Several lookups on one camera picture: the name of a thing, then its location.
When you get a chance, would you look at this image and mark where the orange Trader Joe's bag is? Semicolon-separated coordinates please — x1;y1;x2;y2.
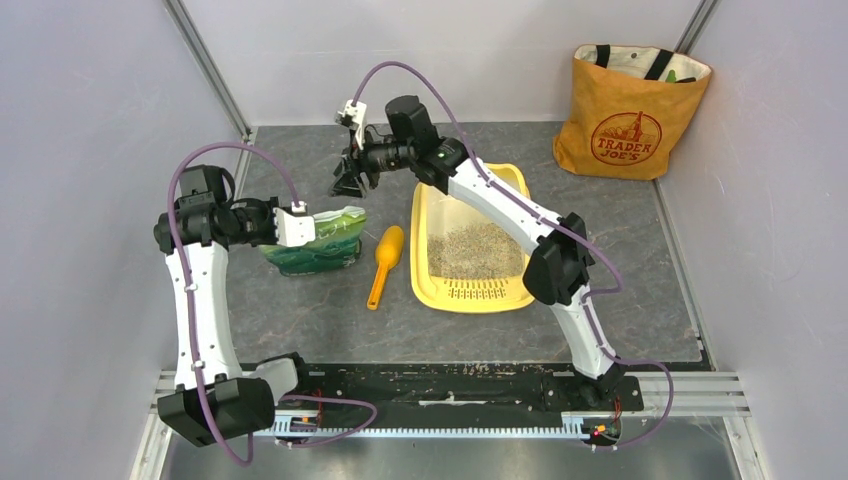
552;44;713;181

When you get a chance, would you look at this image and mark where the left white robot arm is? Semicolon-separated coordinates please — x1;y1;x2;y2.
154;165;314;447

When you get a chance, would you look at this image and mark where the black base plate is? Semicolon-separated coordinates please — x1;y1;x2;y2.
278;362;644;429

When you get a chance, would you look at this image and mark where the yellow litter box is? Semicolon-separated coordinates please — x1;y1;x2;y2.
409;183;534;314

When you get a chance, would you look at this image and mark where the green litter bag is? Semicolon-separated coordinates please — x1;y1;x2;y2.
259;206;367;277

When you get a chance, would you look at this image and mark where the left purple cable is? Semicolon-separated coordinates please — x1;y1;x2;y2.
165;141;379;468

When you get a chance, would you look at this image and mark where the grey litter pile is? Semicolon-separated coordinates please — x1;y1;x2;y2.
427;223;525;280

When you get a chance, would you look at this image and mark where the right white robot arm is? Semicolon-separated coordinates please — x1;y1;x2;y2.
330;95;625;409

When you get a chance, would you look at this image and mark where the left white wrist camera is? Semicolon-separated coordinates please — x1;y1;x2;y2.
272;201;316;248

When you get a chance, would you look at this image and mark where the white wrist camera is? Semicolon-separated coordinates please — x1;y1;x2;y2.
335;99;367;150
272;201;316;248

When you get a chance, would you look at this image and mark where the orange litter scoop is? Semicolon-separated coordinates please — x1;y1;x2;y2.
366;225;405;310

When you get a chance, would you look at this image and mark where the purple cable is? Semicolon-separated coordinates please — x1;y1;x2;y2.
165;141;379;468
349;60;676;453

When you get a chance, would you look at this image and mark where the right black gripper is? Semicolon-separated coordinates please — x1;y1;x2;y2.
326;129;414;202

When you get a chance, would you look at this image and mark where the aluminium rail frame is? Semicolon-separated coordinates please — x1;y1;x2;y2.
129;372;767;479

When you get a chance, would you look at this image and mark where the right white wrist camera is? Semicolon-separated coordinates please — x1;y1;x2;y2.
335;99;367;150

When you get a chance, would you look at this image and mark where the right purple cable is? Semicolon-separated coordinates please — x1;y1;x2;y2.
349;60;676;453

